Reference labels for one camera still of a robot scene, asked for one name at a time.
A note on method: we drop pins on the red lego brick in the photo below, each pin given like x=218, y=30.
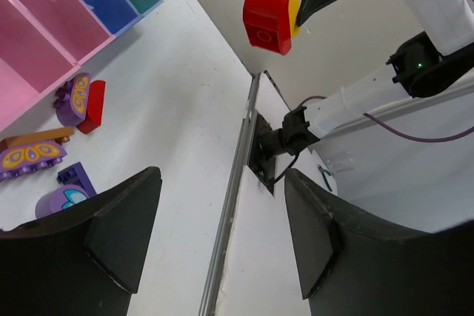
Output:
x=95, y=108

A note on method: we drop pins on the purple brown lego piece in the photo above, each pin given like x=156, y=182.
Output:
x=29, y=153

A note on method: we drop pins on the red curved lego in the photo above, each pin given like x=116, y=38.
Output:
x=267, y=25

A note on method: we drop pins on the purple butterfly lego on red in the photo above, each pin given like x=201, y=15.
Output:
x=71, y=100

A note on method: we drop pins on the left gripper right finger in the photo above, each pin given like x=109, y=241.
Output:
x=351, y=262

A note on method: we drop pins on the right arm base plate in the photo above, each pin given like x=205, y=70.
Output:
x=265, y=148

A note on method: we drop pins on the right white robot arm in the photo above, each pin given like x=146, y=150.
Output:
x=421, y=67

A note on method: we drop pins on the large pink bin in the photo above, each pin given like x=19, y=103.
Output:
x=32, y=64

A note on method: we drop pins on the small pink bin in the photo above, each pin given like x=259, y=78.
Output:
x=69, y=24

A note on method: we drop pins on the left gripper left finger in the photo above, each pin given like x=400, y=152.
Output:
x=85, y=260

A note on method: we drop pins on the purple flower lego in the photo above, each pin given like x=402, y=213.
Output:
x=75, y=187

